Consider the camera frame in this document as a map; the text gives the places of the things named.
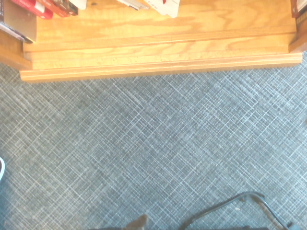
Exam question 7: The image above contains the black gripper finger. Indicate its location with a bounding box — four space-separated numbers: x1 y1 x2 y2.
126 214 148 230

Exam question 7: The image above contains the wooden bookshelf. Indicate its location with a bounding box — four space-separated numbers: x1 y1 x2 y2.
0 0 307 83

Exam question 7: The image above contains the thin grey white book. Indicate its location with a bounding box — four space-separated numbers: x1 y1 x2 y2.
117 0 150 12

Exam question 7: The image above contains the white book with red print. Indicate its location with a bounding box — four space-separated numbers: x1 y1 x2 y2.
143 0 180 19

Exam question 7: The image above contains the black cable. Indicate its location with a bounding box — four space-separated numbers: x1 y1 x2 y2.
179 191 301 230

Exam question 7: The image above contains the plain white book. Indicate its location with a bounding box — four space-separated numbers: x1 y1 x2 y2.
69 0 87 10

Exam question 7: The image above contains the dark thin book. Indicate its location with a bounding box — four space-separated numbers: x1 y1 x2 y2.
61 0 79 16

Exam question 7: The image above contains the large softcover book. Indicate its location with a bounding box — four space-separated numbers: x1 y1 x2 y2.
0 0 38 44

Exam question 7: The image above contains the dark red patterned book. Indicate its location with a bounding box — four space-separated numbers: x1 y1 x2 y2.
290 0 307 24

